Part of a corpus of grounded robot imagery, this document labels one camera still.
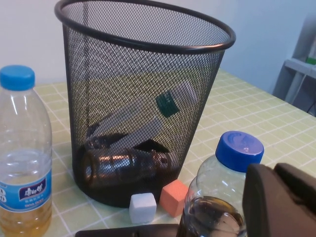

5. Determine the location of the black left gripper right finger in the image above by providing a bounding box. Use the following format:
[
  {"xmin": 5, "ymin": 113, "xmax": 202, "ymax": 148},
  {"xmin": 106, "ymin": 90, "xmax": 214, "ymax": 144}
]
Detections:
[{"xmin": 274, "ymin": 162, "xmax": 316, "ymax": 216}]

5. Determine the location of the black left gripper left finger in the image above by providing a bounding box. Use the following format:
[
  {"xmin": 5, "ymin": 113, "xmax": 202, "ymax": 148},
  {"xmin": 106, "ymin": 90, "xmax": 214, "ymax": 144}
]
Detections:
[{"xmin": 242, "ymin": 162, "xmax": 316, "ymax": 237}]

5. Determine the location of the small bottle cream cap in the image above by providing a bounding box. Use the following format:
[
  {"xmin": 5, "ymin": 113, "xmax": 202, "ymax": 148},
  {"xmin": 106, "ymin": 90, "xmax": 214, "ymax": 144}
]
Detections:
[{"xmin": 82, "ymin": 147, "xmax": 172, "ymax": 188}]

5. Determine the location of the clear bottle white cap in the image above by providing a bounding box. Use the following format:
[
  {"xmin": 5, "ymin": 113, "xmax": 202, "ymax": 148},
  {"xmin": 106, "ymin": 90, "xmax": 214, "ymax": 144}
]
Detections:
[{"xmin": 92, "ymin": 82, "xmax": 199, "ymax": 151}]

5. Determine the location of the dark liquid bottle blue cap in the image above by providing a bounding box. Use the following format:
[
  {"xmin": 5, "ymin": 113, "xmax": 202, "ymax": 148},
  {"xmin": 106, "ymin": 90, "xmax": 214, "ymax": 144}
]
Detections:
[{"xmin": 177, "ymin": 130, "xmax": 265, "ymax": 237}]

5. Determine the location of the green checked tablecloth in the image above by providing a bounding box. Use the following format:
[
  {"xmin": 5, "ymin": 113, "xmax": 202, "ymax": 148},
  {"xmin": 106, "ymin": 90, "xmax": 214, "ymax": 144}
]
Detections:
[{"xmin": 0, "ymin": 69, "xmax": 316, "ymax": 237}]

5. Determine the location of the orange foam cube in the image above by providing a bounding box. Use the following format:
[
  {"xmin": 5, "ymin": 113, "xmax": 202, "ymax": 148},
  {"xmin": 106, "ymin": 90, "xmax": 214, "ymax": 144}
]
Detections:
[{"xmin": 159, "ymin": 179, "xmax": 190, "ymax": 218}]

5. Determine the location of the grey shelf unit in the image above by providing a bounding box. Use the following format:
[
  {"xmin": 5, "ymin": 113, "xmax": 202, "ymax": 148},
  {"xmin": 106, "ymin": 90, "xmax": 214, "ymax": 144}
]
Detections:
[{"xmin": 273, "ymin": 13, "xmax": 316, "ymax": 114}]

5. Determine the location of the white foam cube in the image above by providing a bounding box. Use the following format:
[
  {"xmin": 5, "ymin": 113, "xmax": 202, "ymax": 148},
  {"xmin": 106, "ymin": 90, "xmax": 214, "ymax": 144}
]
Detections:
[{"xmin": 129, "ymin": 192, "xmax": 158, "ymax": 224}]

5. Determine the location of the black flat rectangular object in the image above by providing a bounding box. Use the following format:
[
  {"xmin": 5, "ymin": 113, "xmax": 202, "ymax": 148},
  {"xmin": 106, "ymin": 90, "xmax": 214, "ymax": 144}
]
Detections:
[{"xmin": 75, "ymin": 223, "xmax": 180, "ymax": 237}]

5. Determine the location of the clear bottle blue label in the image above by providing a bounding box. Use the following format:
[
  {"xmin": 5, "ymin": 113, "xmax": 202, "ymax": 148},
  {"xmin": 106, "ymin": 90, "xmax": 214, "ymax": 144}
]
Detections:
[{"xmin": 0, "ymin": 65, "xmax": 53, "ymax": 237}]

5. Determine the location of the black wire mesh wastebasket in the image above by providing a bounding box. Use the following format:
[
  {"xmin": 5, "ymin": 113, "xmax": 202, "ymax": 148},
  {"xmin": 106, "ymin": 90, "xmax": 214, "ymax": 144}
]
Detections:
[{"xmin": 54, "ymin": 0, "xmax": 237, "ymax": 208}]

